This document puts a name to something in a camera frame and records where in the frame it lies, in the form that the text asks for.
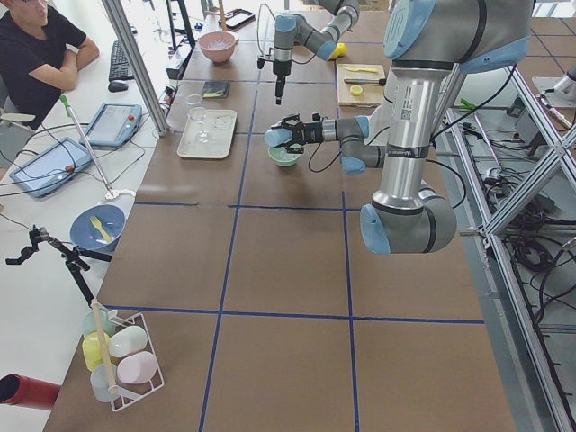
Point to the green bowl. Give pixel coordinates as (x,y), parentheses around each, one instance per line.
(271,154)

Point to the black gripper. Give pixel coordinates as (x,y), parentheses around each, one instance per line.
(313,131)
(282,71)

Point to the white wire cup rack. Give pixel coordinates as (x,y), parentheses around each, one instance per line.
(107,323)

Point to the yellow cup on rack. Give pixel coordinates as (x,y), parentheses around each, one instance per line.
(91,351)

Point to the clear cup on rack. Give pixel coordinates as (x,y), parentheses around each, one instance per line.
(100,386)

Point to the lemon half slice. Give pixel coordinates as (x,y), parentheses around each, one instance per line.
(356,90)

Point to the wooden cutting board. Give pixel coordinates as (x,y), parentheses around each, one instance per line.
(372,95)

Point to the teach pendant near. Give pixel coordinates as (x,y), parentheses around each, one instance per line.
(53,167)

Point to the white cup on rack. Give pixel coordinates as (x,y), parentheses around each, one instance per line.
(127,341)

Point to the large blue bowl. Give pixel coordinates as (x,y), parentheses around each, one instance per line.
(85,236)

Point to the steel muddler black tip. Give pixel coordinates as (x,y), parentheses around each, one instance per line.
(366,82)

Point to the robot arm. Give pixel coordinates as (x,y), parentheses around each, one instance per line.
(292,28)
(432,46)

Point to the teach pendant far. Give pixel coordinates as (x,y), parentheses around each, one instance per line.
(113,125)

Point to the black computer mouse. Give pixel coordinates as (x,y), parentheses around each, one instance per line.
(117,86)

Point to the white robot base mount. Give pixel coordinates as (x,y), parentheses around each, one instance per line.
(382,115)

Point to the seated person black shirt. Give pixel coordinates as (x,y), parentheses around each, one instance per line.
(42,53)

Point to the pink cup on rack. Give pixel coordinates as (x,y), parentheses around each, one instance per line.
(137,368)

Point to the pink bowl of ice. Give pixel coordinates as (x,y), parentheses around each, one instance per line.
(218,46)

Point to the grey yellow cloth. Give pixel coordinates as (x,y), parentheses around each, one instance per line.
(215,89)

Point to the yellow lemon front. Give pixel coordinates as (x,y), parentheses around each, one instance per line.
(339,52)

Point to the cream bear tray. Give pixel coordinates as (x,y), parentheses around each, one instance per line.
(210,138)

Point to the clear wine glass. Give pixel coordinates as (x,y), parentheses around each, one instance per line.
(197,116)

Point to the red cylinder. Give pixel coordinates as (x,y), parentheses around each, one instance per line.
(24,391)

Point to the black keyboard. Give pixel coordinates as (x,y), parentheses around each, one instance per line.
(120,68)

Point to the yellow plastic fork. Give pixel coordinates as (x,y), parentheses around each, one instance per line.
(97,224)

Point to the teach pendant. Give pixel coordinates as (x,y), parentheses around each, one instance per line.
(53,167)
(113,125)

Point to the small glass dish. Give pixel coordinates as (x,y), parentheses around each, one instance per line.
(193,99)

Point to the ice cubes in green bowl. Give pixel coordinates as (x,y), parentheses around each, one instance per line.
(284,156)

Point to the light blue cup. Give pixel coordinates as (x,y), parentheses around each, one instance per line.
(277,137)

